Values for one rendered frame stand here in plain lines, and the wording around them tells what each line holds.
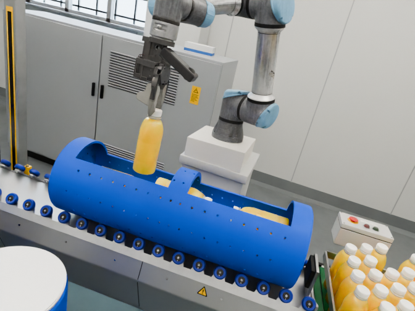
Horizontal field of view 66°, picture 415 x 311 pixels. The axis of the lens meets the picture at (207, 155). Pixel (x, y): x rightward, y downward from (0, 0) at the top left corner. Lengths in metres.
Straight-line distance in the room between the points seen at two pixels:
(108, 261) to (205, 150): 0.59
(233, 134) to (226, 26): 2.51
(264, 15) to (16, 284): 1.12
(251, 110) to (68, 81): 2.23
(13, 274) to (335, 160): 3.45
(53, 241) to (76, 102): 2.08
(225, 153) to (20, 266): 0.84
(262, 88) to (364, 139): 2.66
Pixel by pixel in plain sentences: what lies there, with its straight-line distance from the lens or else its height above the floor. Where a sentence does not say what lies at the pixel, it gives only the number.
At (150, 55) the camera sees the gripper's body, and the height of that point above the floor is 1.60.
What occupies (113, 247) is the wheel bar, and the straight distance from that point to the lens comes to 1.24.
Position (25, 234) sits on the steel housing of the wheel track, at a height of 0.86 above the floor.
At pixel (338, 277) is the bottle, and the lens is 1.26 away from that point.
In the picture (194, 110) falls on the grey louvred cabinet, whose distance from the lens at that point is 2.67.
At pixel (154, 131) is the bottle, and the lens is 0.94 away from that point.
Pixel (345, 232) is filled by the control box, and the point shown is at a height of 1.07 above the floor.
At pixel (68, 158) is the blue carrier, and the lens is 1.19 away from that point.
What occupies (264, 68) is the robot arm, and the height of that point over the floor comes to 1.60.
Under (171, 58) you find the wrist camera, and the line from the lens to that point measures 0.90.
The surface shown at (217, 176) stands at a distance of 1.44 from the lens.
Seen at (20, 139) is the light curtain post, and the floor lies 0.98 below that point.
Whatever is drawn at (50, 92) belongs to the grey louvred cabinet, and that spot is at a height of 0.79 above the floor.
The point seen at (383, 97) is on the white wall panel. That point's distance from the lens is 3.81.
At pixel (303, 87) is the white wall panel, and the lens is 3.75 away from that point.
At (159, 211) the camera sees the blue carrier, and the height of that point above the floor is 1.14.
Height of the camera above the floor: 1.72
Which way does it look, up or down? 23 degrees down
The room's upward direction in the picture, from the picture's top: 13 degrees clockwise
